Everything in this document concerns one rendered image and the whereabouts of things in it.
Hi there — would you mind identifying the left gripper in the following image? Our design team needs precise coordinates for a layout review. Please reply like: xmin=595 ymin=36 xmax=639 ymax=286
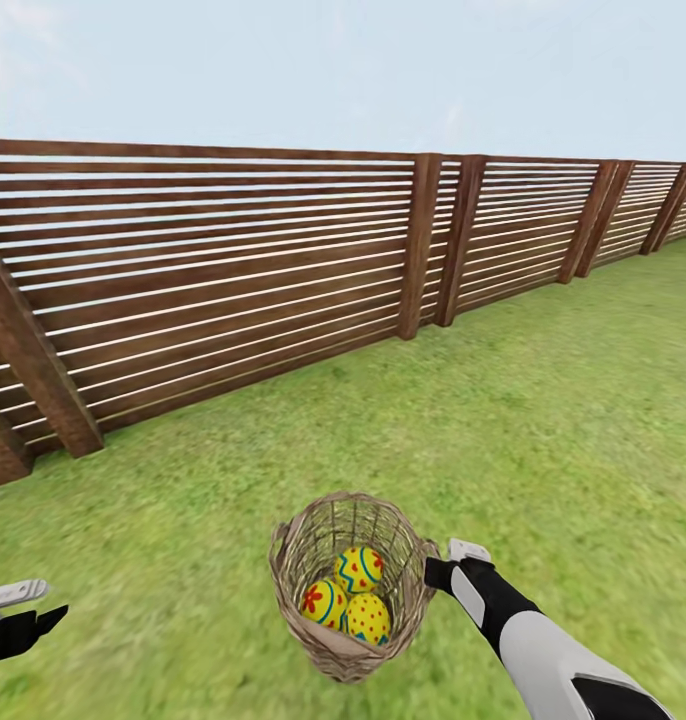
xmin=0 ymin=605 xmax=68 ymax=660

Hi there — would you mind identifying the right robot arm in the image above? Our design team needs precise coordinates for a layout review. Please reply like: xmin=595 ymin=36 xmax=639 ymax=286
xmin=424 ymin=537 xmax=673 ymax=720

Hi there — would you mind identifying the wicker basket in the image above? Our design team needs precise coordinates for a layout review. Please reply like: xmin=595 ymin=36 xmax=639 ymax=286
xmin=268 ymin=491 xmax=441 ymax=685

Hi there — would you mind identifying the easter egg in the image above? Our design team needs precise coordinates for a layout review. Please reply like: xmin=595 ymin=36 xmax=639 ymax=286
xmin=344 ymin=592 xmax=391 ymax=646
xmin=299 ymin=575 xmax=351 ymax=632
xmin=332 ymin=546 xmax=386 ymax=598

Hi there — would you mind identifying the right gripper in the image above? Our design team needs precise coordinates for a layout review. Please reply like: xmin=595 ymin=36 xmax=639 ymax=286
xmin=424 ymin=556 xmax=457 ymax=597

